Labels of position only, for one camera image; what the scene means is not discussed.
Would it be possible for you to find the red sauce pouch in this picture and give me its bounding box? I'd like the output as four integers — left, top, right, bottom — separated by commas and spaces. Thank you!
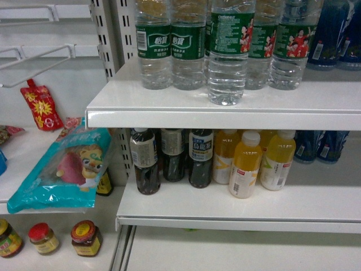
20, 79, 64, 132

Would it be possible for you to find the red snack packet left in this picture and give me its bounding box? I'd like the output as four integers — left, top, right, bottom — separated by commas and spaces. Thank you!
0, 125, 25, 145

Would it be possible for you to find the white slotted shelf upright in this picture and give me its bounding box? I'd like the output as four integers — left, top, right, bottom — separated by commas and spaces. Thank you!
90, 0, 137, 81

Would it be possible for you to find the dark tea bottle middle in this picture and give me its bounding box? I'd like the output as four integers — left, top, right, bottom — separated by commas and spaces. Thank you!
161, 128, 186, 182

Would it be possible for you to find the dark tea bottle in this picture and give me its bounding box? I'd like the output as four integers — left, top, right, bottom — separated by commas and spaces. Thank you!
130, 128, 160, 195
161, 128, 186, 182

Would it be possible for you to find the yellow lid jar left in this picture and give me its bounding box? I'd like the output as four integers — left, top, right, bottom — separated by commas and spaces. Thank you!
1, 218, 23, 258

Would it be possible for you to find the lower blue drink bottle left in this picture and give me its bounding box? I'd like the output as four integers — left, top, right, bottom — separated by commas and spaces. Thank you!
293, 130, 324, 164

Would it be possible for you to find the back orange juice bottle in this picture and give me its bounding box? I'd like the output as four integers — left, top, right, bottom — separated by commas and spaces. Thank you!
212, 129, 240, 185

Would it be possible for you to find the water bottle shelf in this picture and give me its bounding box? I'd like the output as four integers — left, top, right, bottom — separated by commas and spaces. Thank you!
245, 0, 283, 90
135, 1, 171, 90
268, 0, 324, 90
171, 1, 208, 90

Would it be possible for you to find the dark soy sauce bottle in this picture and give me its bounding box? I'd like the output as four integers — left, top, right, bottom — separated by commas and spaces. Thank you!
96, 168, 114, 196

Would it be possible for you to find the teal snack bag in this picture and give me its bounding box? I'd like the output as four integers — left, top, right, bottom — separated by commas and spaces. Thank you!
7, 117, 113, 214

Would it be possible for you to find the lower blue drink bottle right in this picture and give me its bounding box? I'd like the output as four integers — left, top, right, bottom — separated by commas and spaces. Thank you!
316, 130, 350, 164

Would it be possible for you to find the white wire hook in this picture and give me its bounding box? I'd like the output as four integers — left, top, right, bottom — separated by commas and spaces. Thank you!
1, 43, 76, 89

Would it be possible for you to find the right orange juice bottle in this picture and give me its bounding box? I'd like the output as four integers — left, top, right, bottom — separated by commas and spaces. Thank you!
260, 130, 296, 191

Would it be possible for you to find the front orange juice bottle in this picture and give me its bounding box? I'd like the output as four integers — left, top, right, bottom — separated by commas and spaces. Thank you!
228, 130, 263, 199

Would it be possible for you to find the red cap sauce jar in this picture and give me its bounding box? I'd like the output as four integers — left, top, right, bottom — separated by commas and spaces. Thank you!
28, 222, 60, 255

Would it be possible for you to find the white shelf board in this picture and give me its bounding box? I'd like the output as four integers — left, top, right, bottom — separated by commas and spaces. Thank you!
116, 161, 360, 234
85, 57, 360, 131

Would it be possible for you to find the dark tea bottle left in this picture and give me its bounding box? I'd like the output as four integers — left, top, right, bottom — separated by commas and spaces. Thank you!
130, 128, 160, 195

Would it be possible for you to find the oolong tea bottle blue label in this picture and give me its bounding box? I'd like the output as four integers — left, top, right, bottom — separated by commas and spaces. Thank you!
188, 129, 214, 188

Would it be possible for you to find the chili sauce jar red lid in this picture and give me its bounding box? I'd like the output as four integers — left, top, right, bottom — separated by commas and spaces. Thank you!
71, 220, 103, 257

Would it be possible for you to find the blue sports drink bottle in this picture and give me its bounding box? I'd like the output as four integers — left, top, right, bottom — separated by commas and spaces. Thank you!
337, 1, 360, 71
307, 1, 354, 71

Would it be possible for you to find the water bottle green label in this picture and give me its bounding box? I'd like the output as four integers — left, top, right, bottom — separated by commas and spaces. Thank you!
207, 1, 256, 106

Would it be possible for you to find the orange juice bottle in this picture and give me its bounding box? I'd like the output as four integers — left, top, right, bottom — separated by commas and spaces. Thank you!
212, 129, 240, 185
228, 130, 263, 199
260, 130, 296, 191

